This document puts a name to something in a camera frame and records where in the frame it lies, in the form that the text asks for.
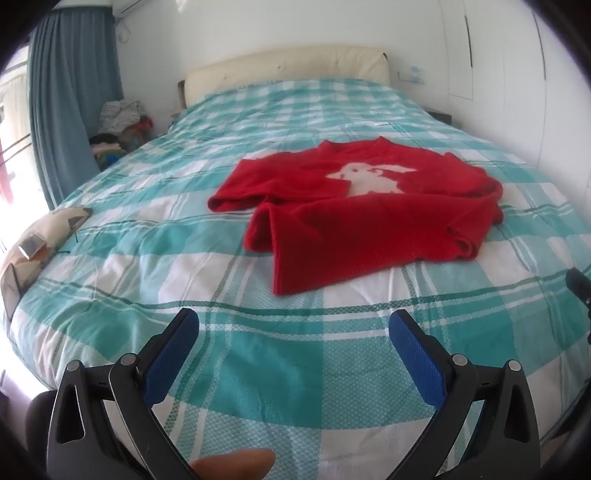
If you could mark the beige patterned pillow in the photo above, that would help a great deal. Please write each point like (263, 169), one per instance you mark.
(51, 226)

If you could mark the teal checked bedsheet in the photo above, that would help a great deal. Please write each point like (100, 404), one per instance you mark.
(286, 115)

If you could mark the pile of clothes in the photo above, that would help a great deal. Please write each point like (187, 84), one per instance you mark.
(122, 124)

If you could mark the white wall socket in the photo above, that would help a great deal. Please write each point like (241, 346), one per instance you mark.
(412, 74)

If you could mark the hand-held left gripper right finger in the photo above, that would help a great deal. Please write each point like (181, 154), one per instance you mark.
(415, 353)

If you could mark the white wardrobe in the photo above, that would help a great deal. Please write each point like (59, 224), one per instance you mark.
(503, 60)

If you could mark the silver phone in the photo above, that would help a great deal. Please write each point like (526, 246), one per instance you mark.
(31, 247)

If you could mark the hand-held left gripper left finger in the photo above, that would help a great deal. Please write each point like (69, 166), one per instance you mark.
(173, 350)

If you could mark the red sweater with white rabbit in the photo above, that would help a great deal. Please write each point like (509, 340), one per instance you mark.
(351, 221)

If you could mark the red hanging garment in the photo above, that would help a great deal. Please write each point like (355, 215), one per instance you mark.
(4, 182)

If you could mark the dark nightstand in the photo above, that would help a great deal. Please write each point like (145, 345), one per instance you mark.
(438, 115)

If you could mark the blue curtain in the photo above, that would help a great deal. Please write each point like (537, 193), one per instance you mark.
(64, 101)

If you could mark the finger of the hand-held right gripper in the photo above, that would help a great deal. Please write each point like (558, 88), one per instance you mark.
(581, 286)

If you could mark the dark window railing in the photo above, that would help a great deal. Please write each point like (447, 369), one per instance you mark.
(16, 145)

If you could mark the cream padded headboard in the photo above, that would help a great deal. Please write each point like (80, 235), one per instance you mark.
(286, 67)

